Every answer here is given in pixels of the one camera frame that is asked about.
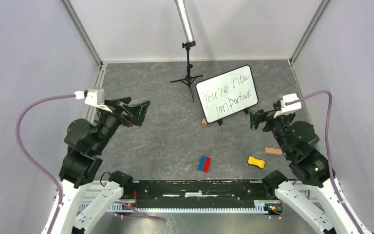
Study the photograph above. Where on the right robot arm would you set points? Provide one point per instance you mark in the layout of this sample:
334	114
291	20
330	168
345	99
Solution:
297	141

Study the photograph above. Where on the flat wooden block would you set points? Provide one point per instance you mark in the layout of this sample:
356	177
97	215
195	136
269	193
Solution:
273	151

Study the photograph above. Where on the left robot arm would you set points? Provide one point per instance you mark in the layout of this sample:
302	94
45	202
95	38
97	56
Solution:
85	143

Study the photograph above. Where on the black framed whiteboard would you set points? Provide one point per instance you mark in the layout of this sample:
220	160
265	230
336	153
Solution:
228	93

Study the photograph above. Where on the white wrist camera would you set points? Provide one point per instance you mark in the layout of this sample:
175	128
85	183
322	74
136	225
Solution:
289	104
92	96

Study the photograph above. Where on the yellow bone shaped eraser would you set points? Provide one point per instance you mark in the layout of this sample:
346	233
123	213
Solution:
256	162

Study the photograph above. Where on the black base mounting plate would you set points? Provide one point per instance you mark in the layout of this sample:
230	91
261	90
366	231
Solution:
186	194

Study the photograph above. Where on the blue and red block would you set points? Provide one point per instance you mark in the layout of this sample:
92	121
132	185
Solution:
204	164

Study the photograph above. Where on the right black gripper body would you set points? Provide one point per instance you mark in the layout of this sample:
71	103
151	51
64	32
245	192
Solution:
279	125

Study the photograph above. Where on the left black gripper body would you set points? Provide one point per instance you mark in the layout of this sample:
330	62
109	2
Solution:
109	122

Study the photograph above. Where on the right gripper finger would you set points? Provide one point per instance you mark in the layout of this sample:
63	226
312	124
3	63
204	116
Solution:
256	118
277	105

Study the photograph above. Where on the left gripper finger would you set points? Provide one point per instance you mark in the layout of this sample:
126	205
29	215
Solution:
119	102
135	113

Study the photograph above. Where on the black tripod stand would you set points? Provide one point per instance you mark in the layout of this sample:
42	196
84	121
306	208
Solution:
188	79

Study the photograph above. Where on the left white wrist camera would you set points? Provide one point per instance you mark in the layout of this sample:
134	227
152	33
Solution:
92	96

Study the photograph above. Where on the aluminium frame rail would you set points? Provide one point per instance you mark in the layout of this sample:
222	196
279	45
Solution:
260	207

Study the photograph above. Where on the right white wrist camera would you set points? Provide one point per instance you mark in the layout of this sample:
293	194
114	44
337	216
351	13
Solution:
289	104

